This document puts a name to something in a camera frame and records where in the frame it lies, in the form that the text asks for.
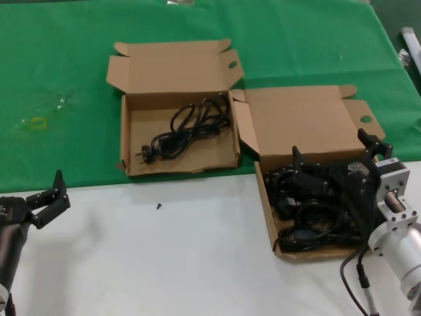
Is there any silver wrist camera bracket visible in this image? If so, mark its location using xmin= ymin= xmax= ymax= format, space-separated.
xmin=374 ymin=157 xmax=420 ymax=231

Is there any clear plastic film scrap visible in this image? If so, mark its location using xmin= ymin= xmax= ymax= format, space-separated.
xmin=49 ymin=87 xmax=77 ymax=113

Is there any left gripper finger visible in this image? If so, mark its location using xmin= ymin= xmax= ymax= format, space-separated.
xmin=30 ymin=194 xmax=72 ymax=230
xmin=25 ymin=169 xmax=68 ymax=211

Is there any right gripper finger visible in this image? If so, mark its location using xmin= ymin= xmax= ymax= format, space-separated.
xmin=291 ymin=145 xmax=334 ymax=198
xmin=357 ymin=128 xmax=394 ymax=164

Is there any white tube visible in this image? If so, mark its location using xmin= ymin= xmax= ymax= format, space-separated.
xmin=400 ymin=27 xmax=421 ymax=75

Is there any green tablecloth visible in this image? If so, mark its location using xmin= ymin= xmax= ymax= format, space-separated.
xmin=0 ymin=0 xmax=421 ymax=195

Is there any brown cardboard mailer box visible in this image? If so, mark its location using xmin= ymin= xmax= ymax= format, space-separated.
xmin=231 ymin=84 xmax=387 ymax=264

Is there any yellow square ring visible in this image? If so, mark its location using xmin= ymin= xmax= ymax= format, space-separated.
xmin=28 ymin=116 xmax=49 ymax=130

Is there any pile of black cables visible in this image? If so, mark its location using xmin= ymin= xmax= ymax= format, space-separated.
xmin=134 ymin=93 xmax=232 ymax=165

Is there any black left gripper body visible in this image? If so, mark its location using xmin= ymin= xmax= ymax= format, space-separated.
xmin=0 ymin=196 xmax=32 ymax=287

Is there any black coiled power cable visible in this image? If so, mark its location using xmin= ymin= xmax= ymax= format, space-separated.
xmin=264 ymin=166 xmax=297 ymax=198
xmin=278 ymin=225 xmax=366 ymax=254

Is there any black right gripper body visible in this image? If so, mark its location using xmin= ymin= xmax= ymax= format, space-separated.
xmin=330 ymin=157 xmax=380 ymax=244

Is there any brown cardboard box torn rim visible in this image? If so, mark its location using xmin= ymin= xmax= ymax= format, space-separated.
xmin=105 ymin=38 xmax=244 ymax=178

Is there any black cable with block plug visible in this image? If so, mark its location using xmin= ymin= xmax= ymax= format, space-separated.
xmin=278 ymin=196 xmax=353 ymax=228

